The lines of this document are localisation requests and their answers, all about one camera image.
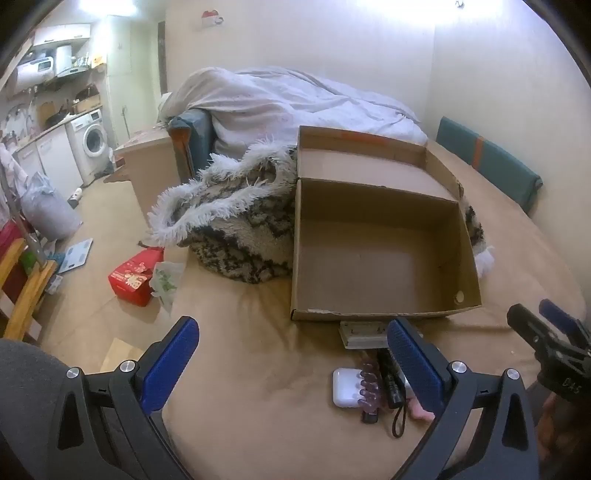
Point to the red bag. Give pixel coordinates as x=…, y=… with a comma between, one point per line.
x=8, y=240

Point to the person's right hand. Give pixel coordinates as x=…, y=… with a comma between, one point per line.
x=565, y=429

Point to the black white slipper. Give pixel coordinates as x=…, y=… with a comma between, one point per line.
x=75, y=196

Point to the light wooden cabinet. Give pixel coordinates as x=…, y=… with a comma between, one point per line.
x=147, y=161

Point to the fuzzy patterned blanket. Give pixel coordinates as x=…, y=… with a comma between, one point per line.
x=231, y=217

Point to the white kitchen base cabinets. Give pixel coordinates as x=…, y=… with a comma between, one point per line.
x=51, y=157

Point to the small pink object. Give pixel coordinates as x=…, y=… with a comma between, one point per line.
x=421, y=412

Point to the white wall cabinet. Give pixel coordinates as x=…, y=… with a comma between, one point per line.
x=62, y=33

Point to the yellow wooden chair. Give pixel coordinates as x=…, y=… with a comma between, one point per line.
x=27, y=295

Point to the bathroom scale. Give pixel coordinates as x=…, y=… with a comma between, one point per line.
x=76, y=254

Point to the purple tube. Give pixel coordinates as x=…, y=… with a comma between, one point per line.
x=371, y=392

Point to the white washing machine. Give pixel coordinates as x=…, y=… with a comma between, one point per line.
x=92, y=138

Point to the white hanging clothes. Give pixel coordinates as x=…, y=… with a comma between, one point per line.
x=11, y=170

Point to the white water heater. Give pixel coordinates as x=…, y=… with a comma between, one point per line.
x=34, y=74

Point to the grey filled bag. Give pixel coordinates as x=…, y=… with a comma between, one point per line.
x=46, y=207

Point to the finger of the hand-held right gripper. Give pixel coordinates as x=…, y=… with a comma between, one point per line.
x=558, y=316
x=528, y=325

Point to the person's grey trousers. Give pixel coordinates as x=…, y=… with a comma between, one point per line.
x=27, y=392

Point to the cardboard box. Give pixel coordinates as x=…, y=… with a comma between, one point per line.
x=383, y=249

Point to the clear plastic bag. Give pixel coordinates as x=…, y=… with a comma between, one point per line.
x=166, y=281

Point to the white duvet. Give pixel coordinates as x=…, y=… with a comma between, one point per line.
x=286, y=101

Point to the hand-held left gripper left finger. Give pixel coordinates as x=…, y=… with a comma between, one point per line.
x=171, y=364

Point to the white cylindrical appliance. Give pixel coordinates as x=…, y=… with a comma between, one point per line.
x=64, y=59

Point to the white earbuds case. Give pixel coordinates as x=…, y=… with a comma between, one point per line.
x=346, y=387

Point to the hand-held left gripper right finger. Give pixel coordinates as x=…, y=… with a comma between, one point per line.
x=413, y=369

